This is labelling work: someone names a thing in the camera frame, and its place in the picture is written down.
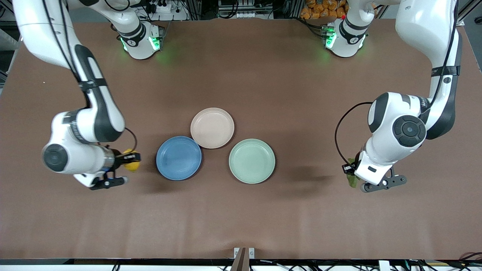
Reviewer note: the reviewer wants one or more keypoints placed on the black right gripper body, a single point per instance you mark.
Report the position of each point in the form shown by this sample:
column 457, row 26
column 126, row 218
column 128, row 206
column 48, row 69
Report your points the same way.
column 119, row 159

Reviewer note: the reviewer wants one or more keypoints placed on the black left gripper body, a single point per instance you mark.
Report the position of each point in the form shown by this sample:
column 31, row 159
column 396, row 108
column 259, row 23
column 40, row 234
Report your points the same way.
column 347, row 169

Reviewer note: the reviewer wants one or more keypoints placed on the yellow lemon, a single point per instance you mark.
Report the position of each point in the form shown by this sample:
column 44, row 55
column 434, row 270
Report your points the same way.
column 132, row 166

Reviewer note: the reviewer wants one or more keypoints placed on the green lettuce leaf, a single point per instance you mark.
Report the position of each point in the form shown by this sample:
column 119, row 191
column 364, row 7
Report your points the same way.
column 353, row 181

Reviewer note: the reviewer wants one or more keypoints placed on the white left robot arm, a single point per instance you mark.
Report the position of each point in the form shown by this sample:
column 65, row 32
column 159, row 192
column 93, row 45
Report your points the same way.
column 380, row 154

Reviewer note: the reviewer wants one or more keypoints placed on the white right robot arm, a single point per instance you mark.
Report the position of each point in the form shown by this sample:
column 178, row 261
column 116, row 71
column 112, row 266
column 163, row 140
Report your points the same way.
column 71, row 158

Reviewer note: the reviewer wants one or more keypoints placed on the blue plate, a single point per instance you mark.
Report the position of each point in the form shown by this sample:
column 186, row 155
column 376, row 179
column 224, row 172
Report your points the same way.
column 179, row 158

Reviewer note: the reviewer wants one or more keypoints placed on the beige plate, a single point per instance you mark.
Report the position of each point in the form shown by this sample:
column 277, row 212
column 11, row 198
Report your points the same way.
column 212, row 128

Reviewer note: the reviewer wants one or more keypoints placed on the mint green plate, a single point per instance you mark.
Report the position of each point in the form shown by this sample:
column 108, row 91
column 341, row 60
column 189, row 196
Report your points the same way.
column 252, row 161

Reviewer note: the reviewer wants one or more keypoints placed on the white power strip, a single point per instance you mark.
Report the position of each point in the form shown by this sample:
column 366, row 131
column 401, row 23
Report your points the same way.
column 160, row 6

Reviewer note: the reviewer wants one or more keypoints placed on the orange snack packets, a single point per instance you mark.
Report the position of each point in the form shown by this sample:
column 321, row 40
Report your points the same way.
column 320, row 9

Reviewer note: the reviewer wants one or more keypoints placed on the metal table edge bracket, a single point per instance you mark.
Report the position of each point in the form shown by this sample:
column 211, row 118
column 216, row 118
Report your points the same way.
column 244, row 258

